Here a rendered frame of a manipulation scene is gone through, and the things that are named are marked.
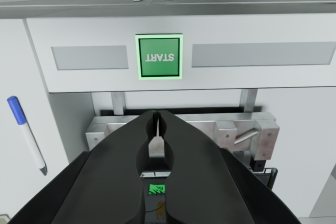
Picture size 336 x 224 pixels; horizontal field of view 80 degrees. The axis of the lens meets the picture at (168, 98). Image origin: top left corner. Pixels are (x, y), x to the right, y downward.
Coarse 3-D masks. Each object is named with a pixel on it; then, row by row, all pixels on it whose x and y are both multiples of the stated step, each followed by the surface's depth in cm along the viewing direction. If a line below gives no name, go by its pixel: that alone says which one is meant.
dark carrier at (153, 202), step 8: (264, 176) 44; (144, 184) 44; (152, 184) 44; (160, 184) 44; (144, 192) 46; (152, 192) 46; (160, 192) 46; (144, 200) 47; (152, 200) 47; (160, 200) 47; (152, 208) 48; (160, 208) 48; (152, 216) 50; (160, 216) 50
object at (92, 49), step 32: (32, 32) 23; (64, 32) 23; (96, 32) 24; (128, 32) 24; (160, 32) 24; (192, 32) 24; (224, 32) 24; (256, 32) 24; (288, 32) 24; (320, 32) 24; (64, 64) 26; (96, 64) 26; (128, 64) 25; (192, 64) 26; (224, 64) 26; (256, 64) 26; (288, 64) 26; (320, 64) 26
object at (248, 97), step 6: (246, 90) 40; (252, 90) 40; (240, 96) 44; (246, 96) 41; (252, 96) 41; (240, 102) 44; (246, 102) 41; (252, 102) 41; (240, 108) 44; (246, 108) 42; (252, 108) 42; (240, 156) 48
